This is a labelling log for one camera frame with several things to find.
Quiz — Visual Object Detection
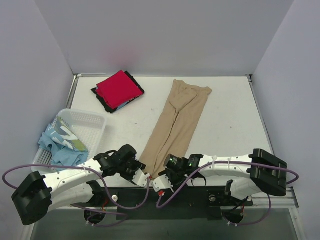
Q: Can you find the beige t shirt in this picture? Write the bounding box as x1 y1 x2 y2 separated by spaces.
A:
139 79 212 179

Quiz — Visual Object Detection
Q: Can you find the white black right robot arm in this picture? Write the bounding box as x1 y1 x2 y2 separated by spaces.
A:
153 148 288 209

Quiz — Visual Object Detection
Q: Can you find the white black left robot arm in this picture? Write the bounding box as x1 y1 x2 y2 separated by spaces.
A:
11 144 149 226

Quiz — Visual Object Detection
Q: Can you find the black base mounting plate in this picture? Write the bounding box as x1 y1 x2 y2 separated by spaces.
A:
72 187 255 221

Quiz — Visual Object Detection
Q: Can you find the white plastic laundry basket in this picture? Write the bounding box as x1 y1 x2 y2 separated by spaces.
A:
31 109 107 173

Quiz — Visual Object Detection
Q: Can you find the blue folded t shirt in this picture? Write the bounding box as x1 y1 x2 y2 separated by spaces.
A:
116 101 130 111

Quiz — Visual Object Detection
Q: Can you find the light blue t shirt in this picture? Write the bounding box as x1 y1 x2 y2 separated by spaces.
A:
38 116 89 172

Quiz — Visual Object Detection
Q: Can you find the red folded t shirt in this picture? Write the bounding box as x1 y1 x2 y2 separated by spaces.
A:
96 70 144 110

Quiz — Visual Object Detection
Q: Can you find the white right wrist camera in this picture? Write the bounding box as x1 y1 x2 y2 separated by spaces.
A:
151 174 174 196

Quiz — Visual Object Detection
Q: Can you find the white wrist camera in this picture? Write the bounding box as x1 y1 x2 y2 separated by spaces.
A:
151 174 174 196
132 168 151 188

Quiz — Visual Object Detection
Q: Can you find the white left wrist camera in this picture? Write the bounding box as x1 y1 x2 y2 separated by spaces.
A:
132 168 151 188

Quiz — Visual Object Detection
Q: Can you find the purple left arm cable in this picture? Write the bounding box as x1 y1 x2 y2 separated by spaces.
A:
1 163 153 228

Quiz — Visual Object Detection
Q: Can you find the aluminium front rail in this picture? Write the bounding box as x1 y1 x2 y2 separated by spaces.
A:
30 188 300 210

